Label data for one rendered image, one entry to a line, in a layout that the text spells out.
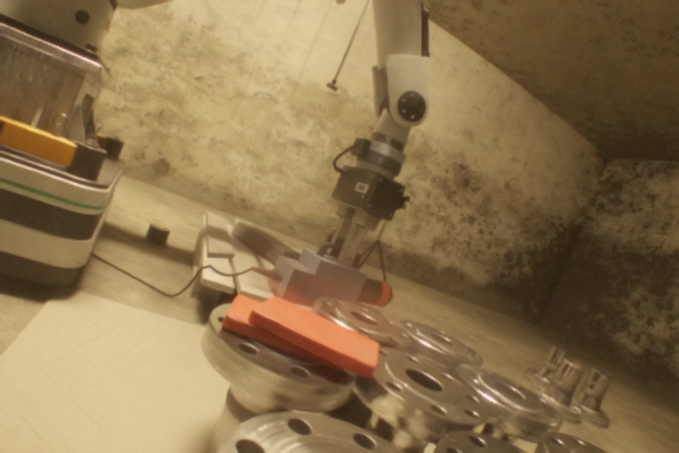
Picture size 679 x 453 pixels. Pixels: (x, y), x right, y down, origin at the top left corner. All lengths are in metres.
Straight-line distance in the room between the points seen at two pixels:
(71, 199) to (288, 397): 0.69
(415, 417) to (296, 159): 3.67
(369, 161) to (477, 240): 4.19
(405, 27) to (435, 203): 3.66
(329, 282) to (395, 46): 0.82
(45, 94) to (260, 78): 3.09
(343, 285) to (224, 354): 0.82
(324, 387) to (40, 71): 1.07
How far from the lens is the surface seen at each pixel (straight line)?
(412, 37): 1.40
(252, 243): 1.84
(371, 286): 1.43
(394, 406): 0.63
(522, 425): 0.87
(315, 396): 0.56
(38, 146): 1.03
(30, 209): 1.04
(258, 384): 0.54
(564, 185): 6.44
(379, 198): 1.25
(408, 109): 1.31
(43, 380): 0.81
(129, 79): 4.14
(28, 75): 1.26
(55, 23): 1.31
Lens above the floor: 0.48
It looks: 4 degrees down
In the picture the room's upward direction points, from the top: 23 degrees clockwise
